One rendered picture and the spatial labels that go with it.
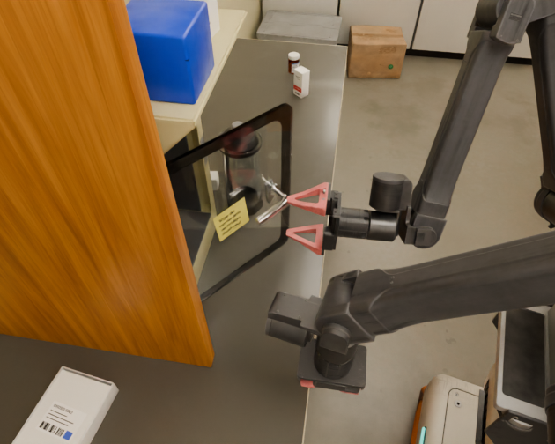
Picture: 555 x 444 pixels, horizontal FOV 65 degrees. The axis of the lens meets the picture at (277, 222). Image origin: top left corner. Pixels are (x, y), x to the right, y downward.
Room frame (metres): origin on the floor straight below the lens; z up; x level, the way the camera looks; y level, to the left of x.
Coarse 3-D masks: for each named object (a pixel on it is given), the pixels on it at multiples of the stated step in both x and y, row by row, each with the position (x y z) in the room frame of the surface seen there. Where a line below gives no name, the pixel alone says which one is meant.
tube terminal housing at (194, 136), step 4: (124, 0) 0.58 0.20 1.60; (128, 0) 0.59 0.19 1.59; (200, 120) 0.77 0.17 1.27; (196, 124) 0.75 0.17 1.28; (200, 124) 0.77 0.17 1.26; (196, 128) 0.75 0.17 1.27; (200, 128) 0.77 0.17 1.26; (192, 132) 0.78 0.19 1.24; (196, 132) 0.75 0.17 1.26; (200, 132) 0.76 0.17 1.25; (188, 136) 0.76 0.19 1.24; (192, 136) 0.78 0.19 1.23; (196, 136) 0.78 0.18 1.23; (200, 136) 0.76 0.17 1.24; (188, 140) 0.76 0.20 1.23; (192, 140) 0.78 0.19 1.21; (196, 140) 0.78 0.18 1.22; (192, 144) 0.78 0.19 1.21; (196, 144) 0.78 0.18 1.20; (200, 144) 0.75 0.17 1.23; (192, 148) 0.77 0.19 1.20
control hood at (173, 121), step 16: (224, 16) 0.74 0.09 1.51; (240, 16) 0.74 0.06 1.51; (224, 32) 0.68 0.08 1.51; (224, 48) 0.62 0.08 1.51; (224, 64) 0.60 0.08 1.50; (208, 80) 0.54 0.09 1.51; (208, 96) 0.51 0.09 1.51; (160, 112) 0.46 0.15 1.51; (176, 112) 0.46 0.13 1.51; (192, 112) 0.46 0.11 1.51; (160, 128) 0.45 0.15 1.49; (176, 128) 0.45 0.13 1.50; (192, 128) 0.45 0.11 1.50
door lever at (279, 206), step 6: (276, 186) 0.64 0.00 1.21; (270, 192) 0.63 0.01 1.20; (276, 192) 0.63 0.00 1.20; (282, 192) 0.62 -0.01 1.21; (282, 198) 0.61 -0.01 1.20; (276, 204) 0.59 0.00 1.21; (282, 204) 0.59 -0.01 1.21; (288, 204) 0.60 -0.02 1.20; (270, 210) 0.58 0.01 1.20; (276, 210) 0.58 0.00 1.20; (282, 210) 0.59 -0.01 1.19; (258, 216) 0.56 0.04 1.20; (264, 216) 0.56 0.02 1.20; (270, 216) 0.57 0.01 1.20; (258, 222) 0.55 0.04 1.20; (264, 222) 0.56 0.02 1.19
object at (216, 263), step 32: (256, 128) 0.61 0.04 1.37; (288, 128) 0.66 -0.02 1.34; (192, 160) 0.53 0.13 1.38; (224, 160) 0.56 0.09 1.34; (256, 160) 0.61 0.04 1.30; (288, 160) 0.66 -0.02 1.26; (192, 192) 0.52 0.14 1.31; (224, 192) 0.56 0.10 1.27; (256, 192) 0.61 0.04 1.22; (288, 192) 0.67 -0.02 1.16; (192, 224) 0.51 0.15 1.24; (256, 224) 0.61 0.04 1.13; (288, 224) 0.67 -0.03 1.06; (192, 256) 0.50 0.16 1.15; (224, 256) 0.55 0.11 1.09; (256, 256) 0.60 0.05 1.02
